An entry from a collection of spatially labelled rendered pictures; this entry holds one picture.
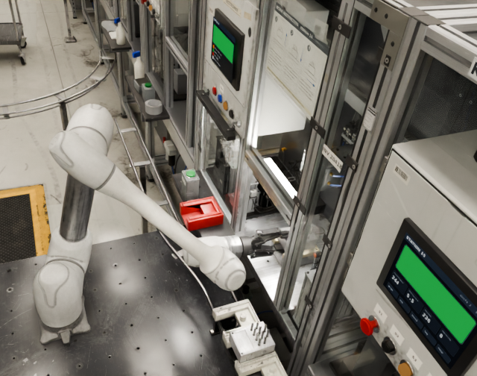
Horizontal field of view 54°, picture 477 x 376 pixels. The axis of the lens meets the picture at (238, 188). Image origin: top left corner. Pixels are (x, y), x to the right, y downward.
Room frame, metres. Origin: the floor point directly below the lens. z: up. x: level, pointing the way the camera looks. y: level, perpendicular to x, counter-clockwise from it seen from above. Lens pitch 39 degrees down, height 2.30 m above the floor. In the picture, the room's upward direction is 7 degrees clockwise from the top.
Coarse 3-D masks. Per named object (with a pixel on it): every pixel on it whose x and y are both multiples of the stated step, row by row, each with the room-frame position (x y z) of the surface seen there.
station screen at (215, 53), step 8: (216, 24) 1.64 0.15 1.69; (224, 32) 1.56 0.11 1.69; (232, 40) 1.50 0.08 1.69; (216, 48) 1.62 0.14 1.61; (216, 56) 1.62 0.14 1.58; (224, 56) 1.55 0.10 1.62; (216, 64) 1.61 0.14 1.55; (224, 64) 1.54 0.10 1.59; (232, 64) 1.49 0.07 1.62; (224, 72) 1.54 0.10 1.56; (232, 72) 1.48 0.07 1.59
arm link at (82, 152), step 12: (60, 132) 1.12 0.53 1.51; (72, 132) 1.13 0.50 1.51; (84, 132) 1.15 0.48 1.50; (96, 132) 1.18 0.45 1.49; (60, 144) 1.07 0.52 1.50; (72, 144) 1.08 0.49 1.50; (84, 144) 1.10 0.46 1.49; (96, 144) 1.13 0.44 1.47; (60, 156) 1.06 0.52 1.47; (72, 156) 1.06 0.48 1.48; (84, 156) 1.07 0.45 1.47; (96, 156) 1.09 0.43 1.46; (72, 168) 1.05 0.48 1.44; (84, 168) 1.05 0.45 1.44; (96, 168) 1.07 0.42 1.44; (108, 168) 1.09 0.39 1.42; (84, 180) 1.05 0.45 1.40; (96, 180) 1.06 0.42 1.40
